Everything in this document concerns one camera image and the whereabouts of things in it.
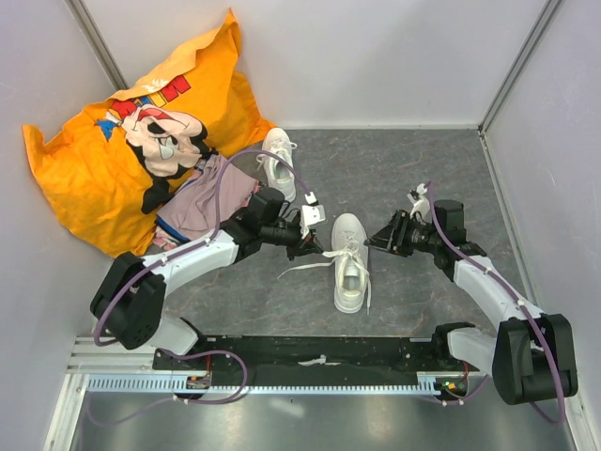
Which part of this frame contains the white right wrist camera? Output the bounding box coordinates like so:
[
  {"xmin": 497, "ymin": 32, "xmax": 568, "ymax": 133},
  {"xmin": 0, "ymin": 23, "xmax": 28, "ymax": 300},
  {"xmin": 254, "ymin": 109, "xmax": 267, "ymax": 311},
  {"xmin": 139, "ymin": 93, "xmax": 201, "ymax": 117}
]
[{"xmin": 408, "ymin": 182, "xmax": 430, "ymax": 220}]

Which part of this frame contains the white tape scrap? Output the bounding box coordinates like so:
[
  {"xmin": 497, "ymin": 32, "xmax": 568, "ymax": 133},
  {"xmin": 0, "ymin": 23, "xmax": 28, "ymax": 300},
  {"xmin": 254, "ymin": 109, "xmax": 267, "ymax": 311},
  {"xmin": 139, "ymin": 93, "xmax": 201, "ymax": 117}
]
[{"xmin": 298, "ymin": 354, "xmax": 340, "ymax": 367}]

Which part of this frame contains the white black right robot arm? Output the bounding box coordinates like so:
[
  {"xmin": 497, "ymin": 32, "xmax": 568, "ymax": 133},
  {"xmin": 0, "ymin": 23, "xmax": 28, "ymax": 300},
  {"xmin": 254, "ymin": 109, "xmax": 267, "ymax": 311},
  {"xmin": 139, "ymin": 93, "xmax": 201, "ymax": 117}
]
[{"xmin": 366, "ymin": 199, "xmax": 578, "ymax": 405}]

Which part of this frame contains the white sneaker with laces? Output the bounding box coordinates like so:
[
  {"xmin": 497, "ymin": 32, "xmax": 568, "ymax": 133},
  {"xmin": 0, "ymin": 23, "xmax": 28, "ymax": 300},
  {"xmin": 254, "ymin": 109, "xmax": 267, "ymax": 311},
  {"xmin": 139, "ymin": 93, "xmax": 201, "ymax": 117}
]
[{"xmin": 280, "ymin": 213, "xmax": 372, "ymax": 314}]

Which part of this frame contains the orange cartoon print bag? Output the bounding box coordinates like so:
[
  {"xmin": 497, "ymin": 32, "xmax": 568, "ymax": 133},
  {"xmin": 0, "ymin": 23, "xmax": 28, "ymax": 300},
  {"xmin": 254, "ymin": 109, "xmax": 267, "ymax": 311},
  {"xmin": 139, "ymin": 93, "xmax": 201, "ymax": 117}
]
[{"xmin": 23, "ymin": 14, "xmax": 271, "ymax": 257}]

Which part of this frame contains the white tied sneaker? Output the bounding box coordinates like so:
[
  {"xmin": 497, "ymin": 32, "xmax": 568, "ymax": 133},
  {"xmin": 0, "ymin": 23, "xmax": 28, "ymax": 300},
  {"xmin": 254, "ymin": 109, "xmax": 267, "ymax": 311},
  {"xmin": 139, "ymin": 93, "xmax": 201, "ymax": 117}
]
[{"xmin": 256, "ymin": 128, "xmax": 297, "ymax": 202}]

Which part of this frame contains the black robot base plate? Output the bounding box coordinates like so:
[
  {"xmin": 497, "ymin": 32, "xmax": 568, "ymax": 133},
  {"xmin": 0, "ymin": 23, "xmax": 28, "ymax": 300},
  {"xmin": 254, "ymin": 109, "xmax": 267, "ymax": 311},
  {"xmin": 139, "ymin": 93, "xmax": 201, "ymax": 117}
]
[{"xmin": 152, "ymin": 334, "xmax": 487, "ymax": 389}]

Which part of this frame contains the pink patterned cloth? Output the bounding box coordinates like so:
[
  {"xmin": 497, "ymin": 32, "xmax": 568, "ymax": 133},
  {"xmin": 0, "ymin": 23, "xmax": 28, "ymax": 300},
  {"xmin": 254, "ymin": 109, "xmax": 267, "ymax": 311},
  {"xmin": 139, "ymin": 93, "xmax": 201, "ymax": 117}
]
[{"xmin": 152, "ymin": 155, "xmax": 260, "ymax": 251}]

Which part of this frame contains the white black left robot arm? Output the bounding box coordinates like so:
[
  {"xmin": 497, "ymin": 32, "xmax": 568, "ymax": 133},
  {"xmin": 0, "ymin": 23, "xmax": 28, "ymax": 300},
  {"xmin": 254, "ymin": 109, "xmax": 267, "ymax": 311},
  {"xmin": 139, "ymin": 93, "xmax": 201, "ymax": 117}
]
[{"xmin": 90, "ymin": 188, "xmax": 325, "ymax": 369}]

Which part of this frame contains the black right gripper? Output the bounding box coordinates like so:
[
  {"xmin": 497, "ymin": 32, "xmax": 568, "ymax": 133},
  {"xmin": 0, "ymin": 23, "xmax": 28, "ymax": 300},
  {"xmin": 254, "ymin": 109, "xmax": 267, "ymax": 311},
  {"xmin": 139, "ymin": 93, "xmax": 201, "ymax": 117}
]
[{"xmin": 363, "ymin": 209, "xmax": 440, "ymax": 257}]

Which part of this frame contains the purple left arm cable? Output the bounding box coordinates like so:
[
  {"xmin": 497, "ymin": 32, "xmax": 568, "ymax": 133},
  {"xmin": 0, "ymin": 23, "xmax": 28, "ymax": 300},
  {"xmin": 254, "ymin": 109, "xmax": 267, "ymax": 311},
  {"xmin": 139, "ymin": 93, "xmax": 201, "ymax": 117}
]
[{"xmin": 84, "ymin": 148, "xmax": 316, "ymax": 427}]

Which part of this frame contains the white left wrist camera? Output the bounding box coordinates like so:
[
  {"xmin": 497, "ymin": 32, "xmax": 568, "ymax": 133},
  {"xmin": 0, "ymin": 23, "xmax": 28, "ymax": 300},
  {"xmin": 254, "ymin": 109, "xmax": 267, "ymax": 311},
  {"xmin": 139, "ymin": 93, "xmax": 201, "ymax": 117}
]
[{"xmin": 300, "ymin": 192, "xmax": 326, "ymax": 239}]

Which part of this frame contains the slotted aluminium cable duct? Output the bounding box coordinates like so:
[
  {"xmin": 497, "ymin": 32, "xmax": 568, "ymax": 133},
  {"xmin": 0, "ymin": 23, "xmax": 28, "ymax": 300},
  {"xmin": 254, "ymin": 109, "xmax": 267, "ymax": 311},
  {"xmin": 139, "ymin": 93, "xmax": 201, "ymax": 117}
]
[{"xmin": 86, "ymin": 374, "xmax": 449, "ymax": 396}]

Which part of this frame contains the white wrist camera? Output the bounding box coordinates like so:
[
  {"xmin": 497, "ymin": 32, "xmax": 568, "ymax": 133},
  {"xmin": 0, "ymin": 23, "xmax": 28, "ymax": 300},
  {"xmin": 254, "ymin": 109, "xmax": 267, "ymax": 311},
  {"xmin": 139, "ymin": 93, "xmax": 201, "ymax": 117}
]
[
  {"xmin": 300, "ymin": 192, "xmax": 326, "ymax": 239},
  {"xmin": 408, "ymin": 182, "xmax": 430, "ymax": 220}
]

